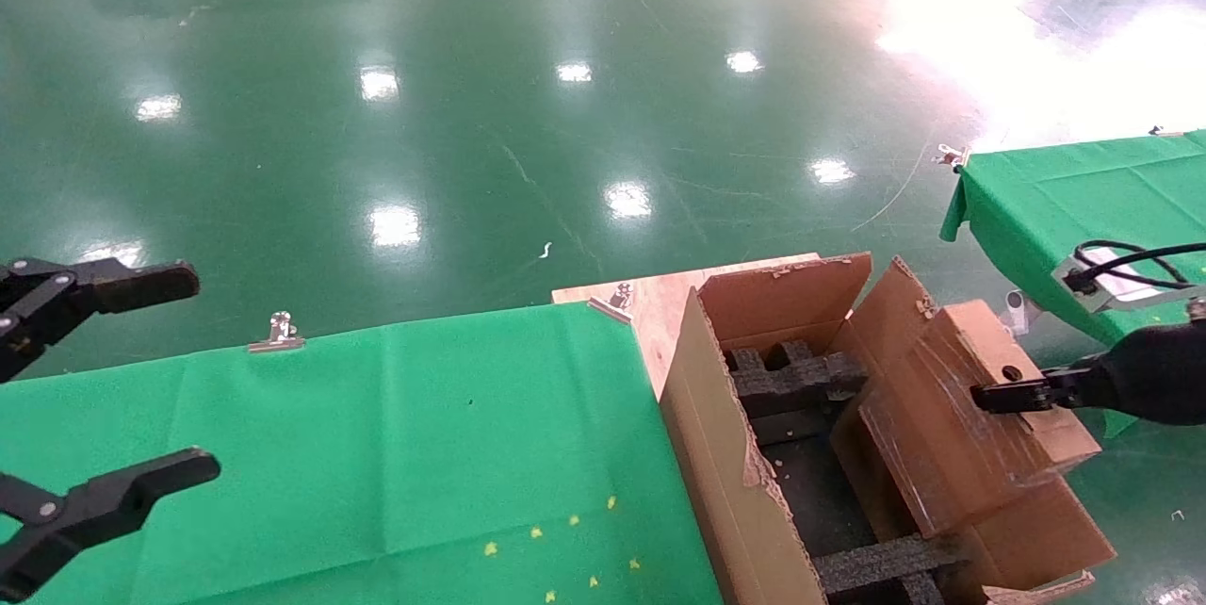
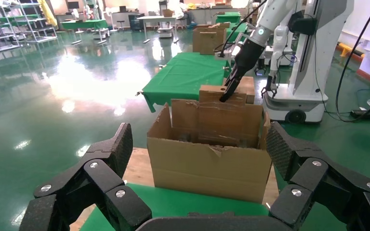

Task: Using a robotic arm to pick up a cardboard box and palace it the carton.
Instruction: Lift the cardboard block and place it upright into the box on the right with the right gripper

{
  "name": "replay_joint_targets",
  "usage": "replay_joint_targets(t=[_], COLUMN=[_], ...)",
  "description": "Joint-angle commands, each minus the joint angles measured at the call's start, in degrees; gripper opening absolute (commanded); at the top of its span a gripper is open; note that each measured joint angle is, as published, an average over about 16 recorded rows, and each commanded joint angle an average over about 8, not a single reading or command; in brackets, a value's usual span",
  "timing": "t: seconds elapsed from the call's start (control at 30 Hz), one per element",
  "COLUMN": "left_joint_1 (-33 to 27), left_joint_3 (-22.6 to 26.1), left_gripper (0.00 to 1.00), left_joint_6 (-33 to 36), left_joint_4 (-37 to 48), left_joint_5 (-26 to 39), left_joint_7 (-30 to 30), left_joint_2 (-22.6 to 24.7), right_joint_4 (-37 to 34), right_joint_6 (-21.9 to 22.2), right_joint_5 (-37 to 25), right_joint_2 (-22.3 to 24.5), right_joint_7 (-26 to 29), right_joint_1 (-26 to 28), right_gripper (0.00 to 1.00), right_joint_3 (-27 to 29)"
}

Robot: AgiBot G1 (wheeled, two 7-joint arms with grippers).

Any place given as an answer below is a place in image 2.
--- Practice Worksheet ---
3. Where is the cardboard carton with flaps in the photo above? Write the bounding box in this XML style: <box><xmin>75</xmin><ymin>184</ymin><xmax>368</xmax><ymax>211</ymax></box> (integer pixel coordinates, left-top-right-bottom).
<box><xmin>192</xmin><ymin>22</ymin><xmax>231</xmax><ymax>55</ymax></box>

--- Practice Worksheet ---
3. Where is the black camera cable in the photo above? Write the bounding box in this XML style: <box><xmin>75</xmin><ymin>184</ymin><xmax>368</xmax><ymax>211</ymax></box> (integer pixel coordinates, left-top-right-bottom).
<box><xmin>213</xmin><ymin>0</ymin><xmax>269</xmax><ymax>53</ymax></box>

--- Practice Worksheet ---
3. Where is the seated person yellow cap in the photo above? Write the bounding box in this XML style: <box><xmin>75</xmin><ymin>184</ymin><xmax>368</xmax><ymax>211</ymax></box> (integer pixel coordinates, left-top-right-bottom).
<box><xmin>176</xmin><ymin>0</ymin><xmax>198</xmax><ymax>29</ymax></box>

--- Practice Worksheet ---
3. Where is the small white cart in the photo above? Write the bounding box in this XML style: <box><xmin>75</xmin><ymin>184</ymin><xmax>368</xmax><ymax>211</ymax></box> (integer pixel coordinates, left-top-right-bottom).
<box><xmin>157</xmin><ymin>26</ymin><xmax>174</xmax><ymax>39</ymax></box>

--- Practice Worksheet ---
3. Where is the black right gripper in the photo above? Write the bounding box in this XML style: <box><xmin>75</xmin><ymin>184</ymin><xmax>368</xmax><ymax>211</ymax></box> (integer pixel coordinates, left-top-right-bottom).
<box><xmin>219</xmin><ymin>38</ymin><xmax>266</xmax><ymax>103</ymax></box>

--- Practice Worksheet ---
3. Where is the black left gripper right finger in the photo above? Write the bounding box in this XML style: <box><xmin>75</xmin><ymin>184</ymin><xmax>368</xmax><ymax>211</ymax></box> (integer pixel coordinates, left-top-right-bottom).
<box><xmin>265</xmin><ymin>121</ymin><xmax>370</xmax><ymax>231</ymax></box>

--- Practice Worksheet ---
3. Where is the black power adapter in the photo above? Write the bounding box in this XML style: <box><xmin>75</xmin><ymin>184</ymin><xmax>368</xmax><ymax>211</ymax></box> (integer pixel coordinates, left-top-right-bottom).
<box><xmin>350</xmin><ymin>109</ymin><xmax>370</xmax><ymax>120</ymax></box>

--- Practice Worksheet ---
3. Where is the green tablecloth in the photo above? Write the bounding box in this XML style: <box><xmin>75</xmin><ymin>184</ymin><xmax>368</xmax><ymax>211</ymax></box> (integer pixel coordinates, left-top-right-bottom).
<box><xmin>142</xmin><ymin>51</ymin><xmax>232</xmax><ymax>113</ymax></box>
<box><xmin>216</xmin><ymin>12</ymin><xmax>249</xmax><ymax>44</ymax></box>
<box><xmin>80</xmin><ymin>183</ymin><xmax>270</xmax><ymax>231</ymax></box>

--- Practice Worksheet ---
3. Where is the yellow black floor barrier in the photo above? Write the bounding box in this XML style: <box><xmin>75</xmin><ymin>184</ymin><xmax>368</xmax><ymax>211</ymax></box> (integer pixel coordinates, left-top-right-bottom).
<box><xmin>336</xmin><ymin>41</ymin><xmax>364</xmax><ymax>63</ymax></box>

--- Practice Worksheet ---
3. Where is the small cardboard box with hole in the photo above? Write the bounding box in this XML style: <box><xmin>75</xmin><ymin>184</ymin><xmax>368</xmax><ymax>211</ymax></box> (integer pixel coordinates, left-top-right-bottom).
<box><xmin>198</xmin><ymin>76</ymin><xmax>256</xmax><ymax>146</ymax></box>

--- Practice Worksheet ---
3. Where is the white table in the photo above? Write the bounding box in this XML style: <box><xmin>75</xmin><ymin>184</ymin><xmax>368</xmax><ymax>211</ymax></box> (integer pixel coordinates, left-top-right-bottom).
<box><xmin>136</xmin><ymin>15</ymin><xmax>179</xmax><ymax>44</ymax></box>

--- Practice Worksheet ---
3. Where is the thick black floor cable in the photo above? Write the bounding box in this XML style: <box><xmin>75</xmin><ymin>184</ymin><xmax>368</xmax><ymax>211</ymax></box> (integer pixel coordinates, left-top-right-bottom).
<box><xmin>334</xmin><ymin>0</ymin><xmax>370</xmax><ymax>123</ymax></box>

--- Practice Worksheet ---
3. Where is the large open cardboard carton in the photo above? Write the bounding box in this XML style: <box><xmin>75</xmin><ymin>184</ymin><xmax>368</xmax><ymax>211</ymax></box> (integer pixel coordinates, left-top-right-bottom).
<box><xmin>146</xmin><ymin>99</ymin><xmax>272</xmax><ymax>205</ymax></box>

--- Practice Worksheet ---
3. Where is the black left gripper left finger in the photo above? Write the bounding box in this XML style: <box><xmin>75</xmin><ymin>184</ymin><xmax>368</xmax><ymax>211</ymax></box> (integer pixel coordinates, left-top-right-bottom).
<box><xmin>19</xmin><ymin>122</ymin><xmax>153</xmax><ymax>231</ymax></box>

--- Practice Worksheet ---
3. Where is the yellow hanging garment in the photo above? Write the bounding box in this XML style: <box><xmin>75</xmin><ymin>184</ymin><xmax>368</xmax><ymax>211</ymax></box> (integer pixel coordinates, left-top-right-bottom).
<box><xmin>38</xmin><ymin>0</ymin><xmax>59</xmax><ymax>28</ymax></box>

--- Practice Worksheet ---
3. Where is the white wheeled robot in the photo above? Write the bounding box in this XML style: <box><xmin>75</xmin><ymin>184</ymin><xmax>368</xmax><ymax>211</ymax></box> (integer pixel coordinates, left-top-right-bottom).
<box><xmin>261</xmin><ymin>0</ymin><xmax>355</xmax><ymax>124</ymax></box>

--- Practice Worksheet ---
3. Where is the green covered table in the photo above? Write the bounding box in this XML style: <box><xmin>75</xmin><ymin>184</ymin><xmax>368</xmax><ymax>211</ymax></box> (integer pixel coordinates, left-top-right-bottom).
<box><xmin>60</xmin><ymin>19</ymin><xmax>110</xmax><ymax>45</ymax></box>

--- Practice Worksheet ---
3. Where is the silver camera mount bracket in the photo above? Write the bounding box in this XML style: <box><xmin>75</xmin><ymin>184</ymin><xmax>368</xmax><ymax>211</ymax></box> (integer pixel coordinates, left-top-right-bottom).
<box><xmin>223</xmin><ymin>40</ymin><xmax>246</xmax><ymax>59</ymax></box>

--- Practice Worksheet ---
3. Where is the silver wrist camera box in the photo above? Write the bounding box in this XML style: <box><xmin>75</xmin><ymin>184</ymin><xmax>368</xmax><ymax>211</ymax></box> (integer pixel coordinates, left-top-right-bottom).
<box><xmin>214</xmin><ymin>48</ymin><xmax>234</xmax><ymax>61</ymax></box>

